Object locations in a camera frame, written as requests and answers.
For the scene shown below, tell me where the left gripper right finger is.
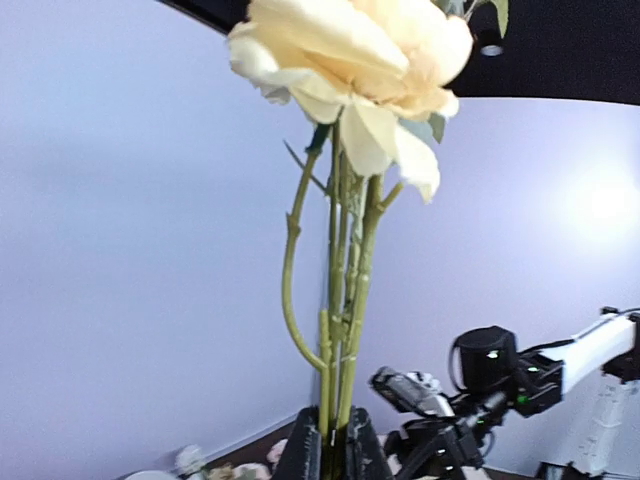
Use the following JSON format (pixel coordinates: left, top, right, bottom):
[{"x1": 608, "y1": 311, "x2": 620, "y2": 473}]
[{"x1": 344, "y1": 407, "x2": 393, "y2": 480}]

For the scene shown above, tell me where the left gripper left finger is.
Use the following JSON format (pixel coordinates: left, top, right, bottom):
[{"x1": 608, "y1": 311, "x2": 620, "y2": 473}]
[{"x1": 277, "y1": 406, "x2": 322, "y2": 480}]

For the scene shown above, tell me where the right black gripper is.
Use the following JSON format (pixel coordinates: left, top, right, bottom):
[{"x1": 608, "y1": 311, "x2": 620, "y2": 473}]
[{"x1": 384, "y1": 419, "x2": 484, "y2": 479}]

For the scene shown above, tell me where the cream fake rose stem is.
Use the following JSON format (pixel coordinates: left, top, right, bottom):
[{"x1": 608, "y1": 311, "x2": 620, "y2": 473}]
[{"x1": 227, "y1": 1, "x2": 479, "y2": 433}]

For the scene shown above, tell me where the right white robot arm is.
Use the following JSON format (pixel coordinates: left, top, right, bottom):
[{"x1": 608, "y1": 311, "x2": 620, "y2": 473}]
[{"x1": 370, "y1": 307, "x2": 639, "y2": 479}]

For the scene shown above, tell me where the bunch of fake flowers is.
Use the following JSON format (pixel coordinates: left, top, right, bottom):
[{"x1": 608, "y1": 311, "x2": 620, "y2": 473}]
[{"x1": 174, "y1": 438, "x2": 287, "y2": 479}]

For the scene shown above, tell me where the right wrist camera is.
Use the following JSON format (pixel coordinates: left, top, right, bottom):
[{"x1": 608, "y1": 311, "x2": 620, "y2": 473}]
[{"x1": 369, "y1": 366, "x2": 455, "y2": 418}]

